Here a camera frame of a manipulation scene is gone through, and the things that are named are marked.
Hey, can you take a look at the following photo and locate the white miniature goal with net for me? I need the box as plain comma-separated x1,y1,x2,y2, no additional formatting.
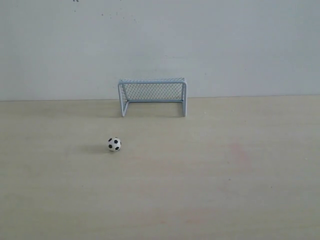
117,77,188,117

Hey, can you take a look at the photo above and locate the small black white soccer ball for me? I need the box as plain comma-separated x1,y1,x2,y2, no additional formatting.
107,137,122,152

